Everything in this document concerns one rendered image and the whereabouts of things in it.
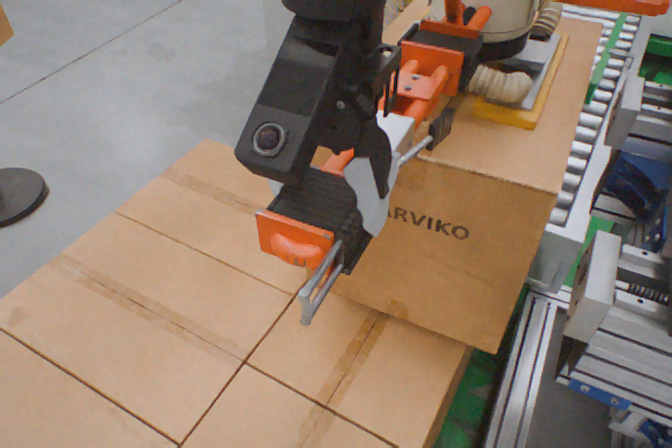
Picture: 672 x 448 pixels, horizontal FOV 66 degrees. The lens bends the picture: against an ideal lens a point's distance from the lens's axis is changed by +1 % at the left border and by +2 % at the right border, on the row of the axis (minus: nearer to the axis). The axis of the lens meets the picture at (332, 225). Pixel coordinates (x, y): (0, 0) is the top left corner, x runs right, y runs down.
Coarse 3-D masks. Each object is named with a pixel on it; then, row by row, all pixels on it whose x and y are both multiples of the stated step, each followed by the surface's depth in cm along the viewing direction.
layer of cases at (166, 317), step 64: (192, 192) 148; (256, 192) 148; (64, 256) 131; (128, 256) 131; (192, 256) 131; (256, 256) 131; (0, 320) 117; (64, 320) 117; (128, 320) 117; (192, 320) 117; (256, 320) 117; (320, 320) 117; (384, 320) 117; (0, 384) 106; (64, 384) 106; (128, 384) 106; (192, 384) 106; (256, 384) 106; (320, 384) 106; (384, 384) 106; (448, 384) 106
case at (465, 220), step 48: (576, 48) 99; (576, 96) 86; (480, 144) 77; (528, 144) 77; (432, 192) 78; (480, 192) 74; (528, 192) 71; (384, 240) 89; (432, 240) 84; (480, 240) 80; (528, 240) 76; (336, 288) 105; (384, 288) 98; (432, 288) 92; (480, 288) 87; (480, 336) 95
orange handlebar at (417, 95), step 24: (552, 0) 85; (576, 0) 83; (600, 0) 82; (624, 0) 80; (648, 0) 80; (480, 24) 75; (408, 72) 64; (384, 96) 60; (408, 96) 60; (432, 96) 60; (336, 168) 51; (288, 240) 44; (312, 264) 43
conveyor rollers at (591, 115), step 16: (576, 16) 231; (592, 16) 235; (608, 16) 232; (608, 32) 220; (624, 32) 218; (624, 48) 212; (608, 64) 202; (608, 80) 191; (608, 96) 184; (592, 112) 180; (576, 128) 170; (592, 128) 175; (576, 144) 164; (576, 160) 158; (576, 176) 152; (560, 192) 147; (560, 208) 148; (560, 224) 140
